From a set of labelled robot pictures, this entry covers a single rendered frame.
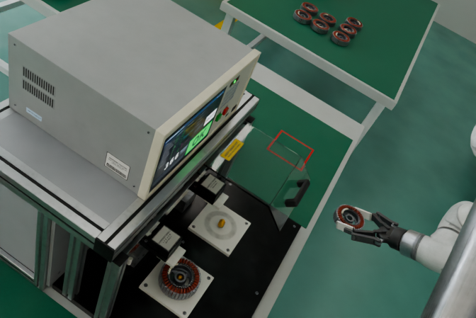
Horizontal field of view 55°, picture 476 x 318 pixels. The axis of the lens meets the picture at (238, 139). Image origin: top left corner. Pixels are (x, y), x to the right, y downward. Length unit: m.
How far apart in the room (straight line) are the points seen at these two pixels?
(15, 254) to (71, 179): 0.33
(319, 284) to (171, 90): 1.72
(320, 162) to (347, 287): 0.91
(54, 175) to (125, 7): 0.45
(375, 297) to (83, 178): 1.93
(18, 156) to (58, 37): 0.26
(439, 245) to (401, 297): 1.20
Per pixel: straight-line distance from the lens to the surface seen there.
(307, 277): 2.48
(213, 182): 1.36
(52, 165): 1.05
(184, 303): 1.29
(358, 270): 2.68
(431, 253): 1.57
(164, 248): 1.19
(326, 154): 1.93
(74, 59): 0.99
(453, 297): 1.11
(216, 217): 1.46
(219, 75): 1.06
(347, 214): 1.74
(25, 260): 1.28
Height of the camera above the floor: 1.91
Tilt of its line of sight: 41 degrees down
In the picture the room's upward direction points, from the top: 25 degrees clockwise
